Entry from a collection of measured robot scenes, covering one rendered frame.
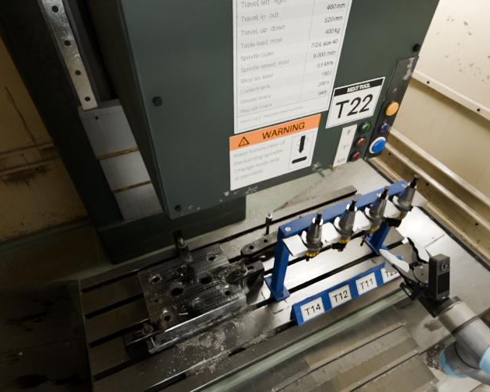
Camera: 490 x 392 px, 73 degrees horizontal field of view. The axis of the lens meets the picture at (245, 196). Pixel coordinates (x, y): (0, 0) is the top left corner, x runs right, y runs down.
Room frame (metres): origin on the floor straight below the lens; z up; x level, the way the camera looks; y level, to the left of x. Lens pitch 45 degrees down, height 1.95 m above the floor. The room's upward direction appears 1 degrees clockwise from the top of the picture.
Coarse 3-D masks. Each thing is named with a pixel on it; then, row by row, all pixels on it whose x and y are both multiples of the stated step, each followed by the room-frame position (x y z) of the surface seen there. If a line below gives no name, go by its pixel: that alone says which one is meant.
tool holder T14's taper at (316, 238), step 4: (312, 224) 0.55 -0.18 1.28; (316, 224) 0.55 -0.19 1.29; (320, 224) 0.55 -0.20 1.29; (312, 228) 0.55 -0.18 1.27; (316, 228) 0.54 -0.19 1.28; (320, 228) 0.55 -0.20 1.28; (308, 232) 0.55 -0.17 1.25; (312, 232) 0.54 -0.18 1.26; (316, 232) 0.54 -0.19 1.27; (320, 232) 0.54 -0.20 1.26; (308, 236) 0.55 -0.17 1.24; (312, 236) 0.54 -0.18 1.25; (316, 236) 0.54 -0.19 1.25; (320, 236) 0.54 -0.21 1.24; (308, 240) 0.54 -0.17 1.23; (312, 240) 0.54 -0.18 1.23; (316, 240) 0.54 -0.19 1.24; (320, 240) 0.54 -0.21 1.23
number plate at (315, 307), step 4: (316, 300) 0.51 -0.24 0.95; (320, 300) 0.51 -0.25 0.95; (308, 304) 0.49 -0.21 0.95; (312, 304) 0.50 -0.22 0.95; (316, 304) 0.50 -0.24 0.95; (320, 304) 0.50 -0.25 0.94; (300, 308) 0.48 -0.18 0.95; (304, 308) 0.48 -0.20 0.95; (308, 308) 0.49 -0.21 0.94; (312, 308) 0.49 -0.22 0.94; (316, 308) 0.49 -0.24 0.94; (320, 308) 0.49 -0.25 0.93; (304, 312) 0.47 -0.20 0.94; (308, 312) 0.48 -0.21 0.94; (312, 312) 0.48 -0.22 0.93; (316, 312) 0.48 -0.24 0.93; (320, 312) 0.48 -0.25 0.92; (304, 316) 0.47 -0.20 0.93; (308, 316) 0.47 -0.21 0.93; (312, 316) 0.47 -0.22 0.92; (304, 320) 0.46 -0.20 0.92
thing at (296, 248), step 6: (294, 234) 0.57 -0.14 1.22; (282, 240) 0.55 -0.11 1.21; (288, 240) 0.55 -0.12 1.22; (294, 240) 0.55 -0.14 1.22; (300, 240) 0.55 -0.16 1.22; (288, 246) 0.53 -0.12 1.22; (294, 246) 0.53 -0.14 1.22; (300, 246) 0.53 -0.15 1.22; (294, 252) 0.51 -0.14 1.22; (300, 252) 0.51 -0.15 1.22; (306, 252) 0.51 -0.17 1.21
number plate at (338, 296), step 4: (340, 288) 0.55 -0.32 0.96; (344, 288) 0.55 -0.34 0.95; (348, 288) 0.56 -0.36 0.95; (332, 292) 0.54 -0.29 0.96; (336, 292) 0.54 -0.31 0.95; (340, 292) 0.54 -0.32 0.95; (344, 292) 0.54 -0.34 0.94; (348, 292) 0.55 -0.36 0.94; (332, 296) 0.53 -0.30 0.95; (336, 296) 0.53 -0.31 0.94; (340, 296) 0.53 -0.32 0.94; (344, 296) 0.53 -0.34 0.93; (348, 296) 0.54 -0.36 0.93; (332, 300) 0.52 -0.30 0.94; (336, 300) 0.52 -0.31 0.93; (340, 300) 0.52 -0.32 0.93; (344, 300) 0.53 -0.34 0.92; (332, 304) 0.51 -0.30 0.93; (336, 304) 0.51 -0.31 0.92
